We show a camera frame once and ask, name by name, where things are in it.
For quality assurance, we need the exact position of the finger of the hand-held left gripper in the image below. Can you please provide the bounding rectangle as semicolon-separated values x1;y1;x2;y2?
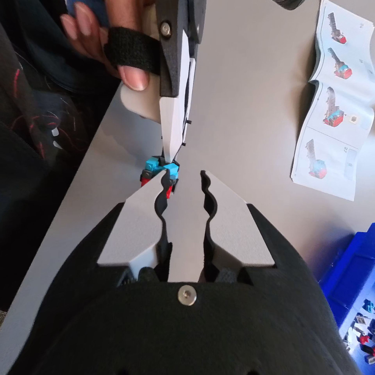
160;29;191;163
182;57;197;142

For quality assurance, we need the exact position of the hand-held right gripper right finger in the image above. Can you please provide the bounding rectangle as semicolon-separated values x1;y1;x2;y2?
200;170;276;282

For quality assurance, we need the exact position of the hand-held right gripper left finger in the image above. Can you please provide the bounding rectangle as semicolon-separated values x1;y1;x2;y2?
97;169;173;282

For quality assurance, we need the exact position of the small toy brick model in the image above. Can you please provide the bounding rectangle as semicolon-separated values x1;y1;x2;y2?
140;155;180;200

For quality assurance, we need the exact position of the person's left hand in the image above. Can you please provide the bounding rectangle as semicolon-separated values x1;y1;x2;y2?
60;0;156;91

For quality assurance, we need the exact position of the blue plastic bin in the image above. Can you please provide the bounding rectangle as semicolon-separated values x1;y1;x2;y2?
318;223;375;375

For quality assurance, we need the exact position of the building instruction booklet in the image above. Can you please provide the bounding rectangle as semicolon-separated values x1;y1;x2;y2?
291;0;375;202

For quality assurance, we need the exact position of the person's dark patterned clothing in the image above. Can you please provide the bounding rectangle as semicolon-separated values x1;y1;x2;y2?
0;0;121;312

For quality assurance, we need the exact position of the pile of loose toy bricks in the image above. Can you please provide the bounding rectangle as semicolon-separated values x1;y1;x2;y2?
342;299;375;364

